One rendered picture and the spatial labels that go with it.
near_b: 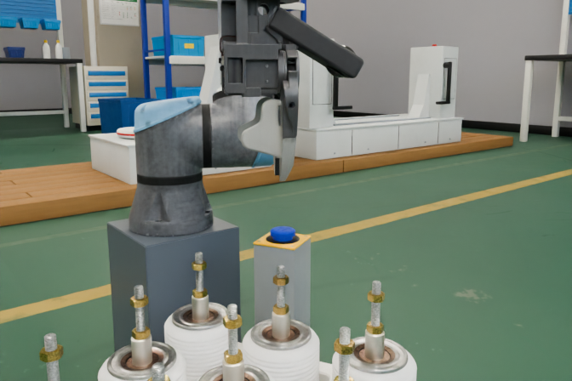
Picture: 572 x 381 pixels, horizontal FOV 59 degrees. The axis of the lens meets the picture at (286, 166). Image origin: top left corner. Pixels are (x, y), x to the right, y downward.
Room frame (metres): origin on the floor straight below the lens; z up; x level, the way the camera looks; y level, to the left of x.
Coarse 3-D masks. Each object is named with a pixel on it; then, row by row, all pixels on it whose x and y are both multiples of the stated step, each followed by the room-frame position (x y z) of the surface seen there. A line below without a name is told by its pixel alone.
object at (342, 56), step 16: (272, 16) 0.57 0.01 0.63; (288, 16) 0.56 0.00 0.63; (288, 32) 0.56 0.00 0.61; (304, 32) 0.57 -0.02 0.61; (320, 32) 0.57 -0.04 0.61; (304, 48) 0.57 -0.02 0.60; (320, 48) 0.57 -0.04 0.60; (336, 48) 0.57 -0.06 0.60; (336, 64) 0.57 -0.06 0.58; (352, 64) 0.57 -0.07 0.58
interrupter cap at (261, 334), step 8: (296, 320) 0.62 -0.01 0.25; (256, 328) 0.60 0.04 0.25; (264, 328) 0.60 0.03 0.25; (296, 328) 0.60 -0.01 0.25; (304, 328) 0.60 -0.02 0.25; (256, 336) 0.58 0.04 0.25; (264, 336) 0.58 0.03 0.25; (296, 336) 0.58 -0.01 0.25; (304, 336) 0.58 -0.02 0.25; (264, 344) 0.56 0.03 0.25; (272, 344) 0.56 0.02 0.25; (280, 344) 0.56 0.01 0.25; (288, 344) 0.56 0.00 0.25; (296, 344) 0.56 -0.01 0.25; (304, 344) 0.56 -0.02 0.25
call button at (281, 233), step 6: (276, 228) 0.78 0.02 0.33; (282, 228) 0.78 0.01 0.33; (288, 228) 0.78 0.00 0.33; (276, 234) 0.76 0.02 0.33; (282, 234) 0.76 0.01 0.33; (288, 234) 0.76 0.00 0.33; (294, 234) 0.77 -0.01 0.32; (276, 240) 0.76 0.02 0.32; (282, 240) 0.76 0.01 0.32; (288, 240) 0.76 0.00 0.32
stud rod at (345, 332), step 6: (342, 330) 0.43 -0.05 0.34; (348, 330) 0.43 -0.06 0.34; (342, 336) 0.43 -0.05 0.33; (348, 336) 0.43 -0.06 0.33; (342, 342) 0.43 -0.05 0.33; (348, 342) 0.43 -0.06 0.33; (342, 360) 0.43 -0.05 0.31; (348, 360) 0.43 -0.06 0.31; (342, 366) 0.43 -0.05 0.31; (348, 366) 0.43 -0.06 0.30; (342, 372) 0.43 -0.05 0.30; (348, 372) 0.43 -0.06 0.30; (342, 378) 0.43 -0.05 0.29; (348, 378) 0.43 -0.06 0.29
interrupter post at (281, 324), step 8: (272, 312) 0.59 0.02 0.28; (288, 312) 0.59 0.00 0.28; (272, 320) 0.58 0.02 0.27; (280, 320) 0.58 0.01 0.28; (288, 320) 0.58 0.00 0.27; (272, 328) 0.58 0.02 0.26; (280, 328) 0.58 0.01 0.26; (288, 328) 0.58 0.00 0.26; (272, 336) 0.58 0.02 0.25; (280, 336) 0.58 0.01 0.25; (288, 336) 0.58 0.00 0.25
